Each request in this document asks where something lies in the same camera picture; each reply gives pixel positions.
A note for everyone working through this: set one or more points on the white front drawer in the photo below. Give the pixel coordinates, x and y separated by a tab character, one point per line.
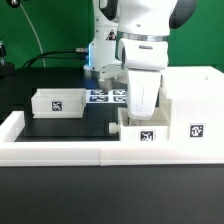
155	129

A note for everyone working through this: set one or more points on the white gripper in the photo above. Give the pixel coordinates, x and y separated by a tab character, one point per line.
143	62

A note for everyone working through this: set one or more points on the white rear drawer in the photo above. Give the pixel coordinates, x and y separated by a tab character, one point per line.
59	103

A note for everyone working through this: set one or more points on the marker tag sheet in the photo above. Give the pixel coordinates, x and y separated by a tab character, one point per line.
113	96

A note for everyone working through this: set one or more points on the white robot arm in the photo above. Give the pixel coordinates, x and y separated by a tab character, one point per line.
142	20

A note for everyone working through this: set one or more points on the black camera stand left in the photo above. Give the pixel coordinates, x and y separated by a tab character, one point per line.
6	68

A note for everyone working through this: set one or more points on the white U-shaped border frame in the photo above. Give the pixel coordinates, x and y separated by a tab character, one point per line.
110	153

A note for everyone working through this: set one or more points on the white drawer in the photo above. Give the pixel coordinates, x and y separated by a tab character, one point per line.
155	129
59	103

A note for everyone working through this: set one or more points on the white drawer cabinet box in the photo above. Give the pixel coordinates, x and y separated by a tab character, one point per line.
192	100

